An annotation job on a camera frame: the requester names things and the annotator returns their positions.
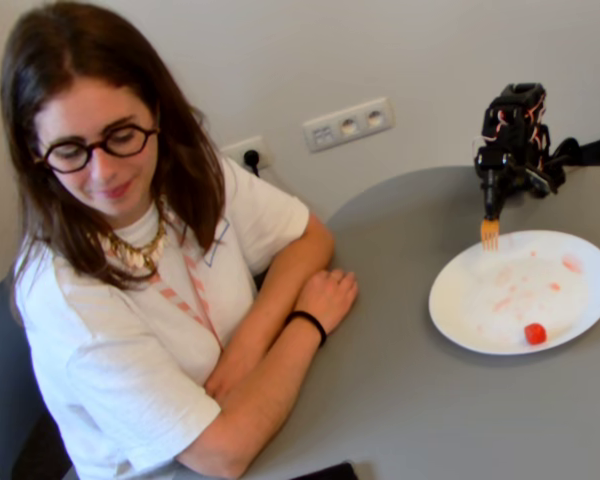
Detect dark round-rimmed glasses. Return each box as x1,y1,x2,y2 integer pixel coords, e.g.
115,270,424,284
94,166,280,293
32,125,162,176

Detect black table clamp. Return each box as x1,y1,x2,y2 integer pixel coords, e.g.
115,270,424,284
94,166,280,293
551,133,600,170

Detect woman's left forearm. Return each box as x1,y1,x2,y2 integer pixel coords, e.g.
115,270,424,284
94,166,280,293
204,234,337,401

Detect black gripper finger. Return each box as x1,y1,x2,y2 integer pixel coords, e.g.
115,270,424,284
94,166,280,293
492,170,505,221
481,170,494,221

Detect grey chair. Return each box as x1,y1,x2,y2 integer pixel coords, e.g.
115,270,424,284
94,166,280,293
0,277,76,480

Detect white triple wall socket panel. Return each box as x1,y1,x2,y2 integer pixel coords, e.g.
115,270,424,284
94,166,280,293
302,96,397,154

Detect pink striped lanyard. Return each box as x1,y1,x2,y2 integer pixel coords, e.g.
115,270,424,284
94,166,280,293
149,209,227,354

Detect white round plate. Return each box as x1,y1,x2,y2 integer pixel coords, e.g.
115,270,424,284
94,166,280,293
428,228,600,357

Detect orange plastic fork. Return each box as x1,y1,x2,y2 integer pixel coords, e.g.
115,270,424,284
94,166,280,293
480,215,502,253

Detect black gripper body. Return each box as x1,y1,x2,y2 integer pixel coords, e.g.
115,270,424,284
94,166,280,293
473,145,514,175

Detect black flat device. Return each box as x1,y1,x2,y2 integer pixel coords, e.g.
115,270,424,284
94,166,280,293
279,462,362,480

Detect blue-edged white name sticker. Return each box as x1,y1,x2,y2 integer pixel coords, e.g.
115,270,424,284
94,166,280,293
202,217,232,269

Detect woman's right hand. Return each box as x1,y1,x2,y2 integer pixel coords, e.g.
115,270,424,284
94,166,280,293
295,268,360,338

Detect woman's right forearm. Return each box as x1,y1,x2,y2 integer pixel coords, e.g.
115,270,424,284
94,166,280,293
204,317,329,477

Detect white single wall socket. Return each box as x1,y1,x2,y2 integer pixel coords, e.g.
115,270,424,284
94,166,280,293
219,135,276,177

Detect black hair tie wristband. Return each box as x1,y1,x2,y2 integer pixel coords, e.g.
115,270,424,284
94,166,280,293
283,310,328,347

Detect woman in white t-shirt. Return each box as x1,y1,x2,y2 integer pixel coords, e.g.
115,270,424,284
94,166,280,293
0,0,312,480

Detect red strawberry piece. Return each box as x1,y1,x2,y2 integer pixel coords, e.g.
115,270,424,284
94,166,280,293
523,322,548,347

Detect gold leaf necklace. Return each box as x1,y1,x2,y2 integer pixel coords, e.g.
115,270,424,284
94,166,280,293
99,199,169,275

